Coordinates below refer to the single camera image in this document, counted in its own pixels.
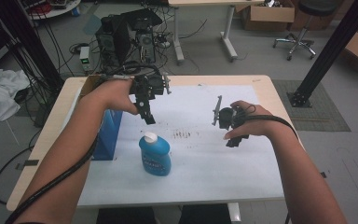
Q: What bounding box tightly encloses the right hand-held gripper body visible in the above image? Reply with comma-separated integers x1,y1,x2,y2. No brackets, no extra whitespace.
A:
212,94,250,132

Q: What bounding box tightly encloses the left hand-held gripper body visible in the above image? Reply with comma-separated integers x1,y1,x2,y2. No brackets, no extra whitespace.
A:
129,72,172,101

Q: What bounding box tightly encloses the person's right hand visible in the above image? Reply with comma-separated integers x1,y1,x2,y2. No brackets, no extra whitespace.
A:
223,99,282,141

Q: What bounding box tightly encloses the person's left hand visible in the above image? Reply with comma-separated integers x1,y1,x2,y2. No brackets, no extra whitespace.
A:
85,77,140,116

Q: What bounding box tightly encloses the white table mat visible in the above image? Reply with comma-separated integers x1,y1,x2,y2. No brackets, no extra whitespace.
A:
62,84,285,209

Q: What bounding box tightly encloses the blue carton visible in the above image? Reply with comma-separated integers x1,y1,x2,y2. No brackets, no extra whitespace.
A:
91,108,124,161

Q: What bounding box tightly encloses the blue bottle with white cap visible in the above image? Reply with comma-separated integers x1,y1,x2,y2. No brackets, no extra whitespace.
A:
138,132,172,177

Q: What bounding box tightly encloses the black computer tower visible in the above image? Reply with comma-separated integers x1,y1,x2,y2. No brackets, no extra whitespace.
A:
94,7,164,68

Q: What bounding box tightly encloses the small white power supply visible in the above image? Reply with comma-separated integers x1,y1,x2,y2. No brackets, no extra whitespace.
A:
78,46,91,72

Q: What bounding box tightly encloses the white-legged desk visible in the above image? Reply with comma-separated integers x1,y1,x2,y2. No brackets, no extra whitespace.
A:
167,0,266,66

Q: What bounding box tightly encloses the grey floor mat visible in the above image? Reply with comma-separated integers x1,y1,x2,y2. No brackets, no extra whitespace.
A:
271,78,352,133

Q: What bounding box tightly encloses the large cardboard box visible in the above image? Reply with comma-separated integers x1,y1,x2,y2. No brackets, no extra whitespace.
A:
236,0,296,33

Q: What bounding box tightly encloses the black stool with chrome base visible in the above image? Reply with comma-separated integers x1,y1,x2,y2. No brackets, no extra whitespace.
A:
272,0,344,62

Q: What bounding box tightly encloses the round white table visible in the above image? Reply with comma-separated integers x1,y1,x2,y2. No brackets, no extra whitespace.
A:
20,0,82,21

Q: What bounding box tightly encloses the white cloth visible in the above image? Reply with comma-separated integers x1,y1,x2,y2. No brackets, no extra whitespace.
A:
0,67,32,125

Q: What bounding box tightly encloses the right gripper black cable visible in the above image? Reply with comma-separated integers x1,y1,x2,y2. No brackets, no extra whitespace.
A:
243,104,299,140

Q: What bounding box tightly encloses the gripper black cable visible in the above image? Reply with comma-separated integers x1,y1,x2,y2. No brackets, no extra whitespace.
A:
243,104,299,140
4,136,99,224

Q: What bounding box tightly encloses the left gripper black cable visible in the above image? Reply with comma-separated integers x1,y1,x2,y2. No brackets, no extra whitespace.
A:
4,136,99,224

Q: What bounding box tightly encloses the black metal post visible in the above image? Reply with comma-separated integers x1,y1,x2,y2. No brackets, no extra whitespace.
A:
289,0,358,108

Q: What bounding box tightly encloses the black floor cable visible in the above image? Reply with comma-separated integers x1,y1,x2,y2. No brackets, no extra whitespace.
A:
0,129,43,206

